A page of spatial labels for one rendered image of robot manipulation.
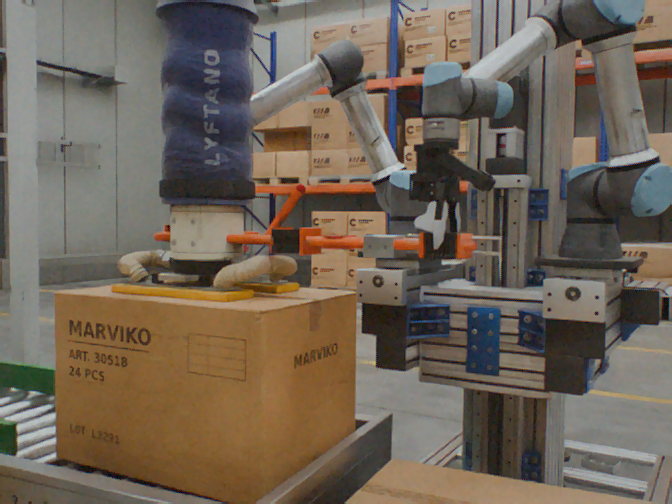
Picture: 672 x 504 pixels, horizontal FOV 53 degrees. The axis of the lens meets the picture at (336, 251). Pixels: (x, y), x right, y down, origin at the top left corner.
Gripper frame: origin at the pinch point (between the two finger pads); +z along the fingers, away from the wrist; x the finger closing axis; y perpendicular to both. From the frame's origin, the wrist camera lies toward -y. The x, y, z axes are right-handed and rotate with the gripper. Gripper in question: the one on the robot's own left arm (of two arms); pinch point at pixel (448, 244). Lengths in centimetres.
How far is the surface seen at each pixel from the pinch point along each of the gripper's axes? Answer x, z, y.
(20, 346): -141, 75, 320
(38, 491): 35, 53, 76
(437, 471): -20, 54, 8
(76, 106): -671, -190, 895
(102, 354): 20, 27, 74
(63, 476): 34, 49, 69
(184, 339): 20, 21, 50
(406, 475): -14, 54, 13
